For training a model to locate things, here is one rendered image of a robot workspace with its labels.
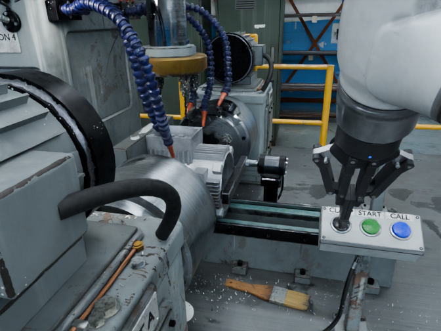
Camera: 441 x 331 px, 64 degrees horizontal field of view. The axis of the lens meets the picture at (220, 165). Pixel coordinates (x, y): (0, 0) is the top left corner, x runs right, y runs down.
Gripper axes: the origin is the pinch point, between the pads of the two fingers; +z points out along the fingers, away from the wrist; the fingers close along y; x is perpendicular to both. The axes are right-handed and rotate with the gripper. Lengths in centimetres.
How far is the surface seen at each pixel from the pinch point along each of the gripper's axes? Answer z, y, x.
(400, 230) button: 7.3, -9.8, 0.4
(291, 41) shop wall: 290, 37, -441
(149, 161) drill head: -0.9, 35.8, -4.4
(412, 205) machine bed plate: 64, -31, -37
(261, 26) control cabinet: 165, 59, -293
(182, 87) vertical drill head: 1.3, 35.7, -27.1
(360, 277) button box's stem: 18.3, -5.0, 5.8
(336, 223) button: 7.3, 0.7, 0.3
